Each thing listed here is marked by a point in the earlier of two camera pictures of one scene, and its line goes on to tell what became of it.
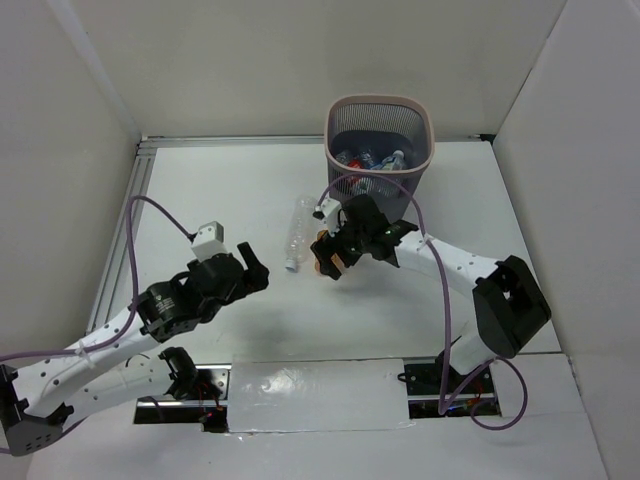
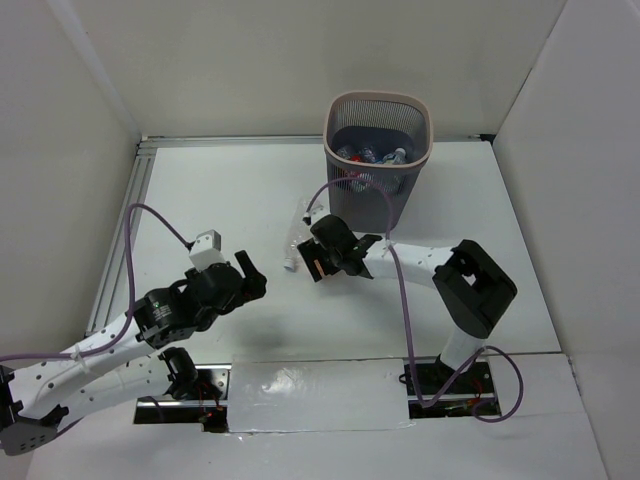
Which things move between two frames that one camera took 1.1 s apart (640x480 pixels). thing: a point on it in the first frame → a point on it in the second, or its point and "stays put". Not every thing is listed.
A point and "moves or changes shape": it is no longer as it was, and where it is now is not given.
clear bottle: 395,162 moves or changes shape
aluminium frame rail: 133,197 stays put
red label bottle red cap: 356,163 → 343,152
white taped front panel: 318,395 stays put
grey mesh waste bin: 386,134 stays put
